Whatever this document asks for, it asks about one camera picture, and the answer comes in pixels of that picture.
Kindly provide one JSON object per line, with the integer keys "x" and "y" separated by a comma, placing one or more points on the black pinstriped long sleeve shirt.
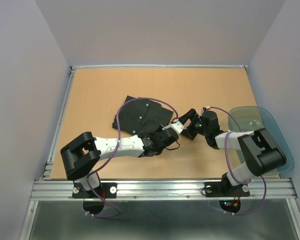
{"x": 143, "y": 116}

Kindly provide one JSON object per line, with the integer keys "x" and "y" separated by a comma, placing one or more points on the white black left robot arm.
{"x": 81, "y": 154}

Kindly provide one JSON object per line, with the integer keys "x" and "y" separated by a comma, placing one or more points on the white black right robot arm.
{"x": 260, "y": 151}

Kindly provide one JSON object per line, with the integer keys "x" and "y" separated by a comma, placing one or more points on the aluminium table frame rail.
{"x": 52, "y": 189}

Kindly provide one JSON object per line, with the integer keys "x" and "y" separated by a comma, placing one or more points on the translucent blue plastic bin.
{"x": 251, "y": 118}

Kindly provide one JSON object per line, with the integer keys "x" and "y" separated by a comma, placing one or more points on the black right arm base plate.
{"x": 217, "y": 189}

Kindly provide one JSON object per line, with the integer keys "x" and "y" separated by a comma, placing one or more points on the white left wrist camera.
{"x": 176, "y": 125}

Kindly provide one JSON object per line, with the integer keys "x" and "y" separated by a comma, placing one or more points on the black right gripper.
{"x": 189, "y": 114}

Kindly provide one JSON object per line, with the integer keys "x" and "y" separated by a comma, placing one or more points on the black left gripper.
{"x": 158, "y": 131}

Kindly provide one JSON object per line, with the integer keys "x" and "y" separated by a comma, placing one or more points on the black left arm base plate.
{"x": 106, "y": 190}

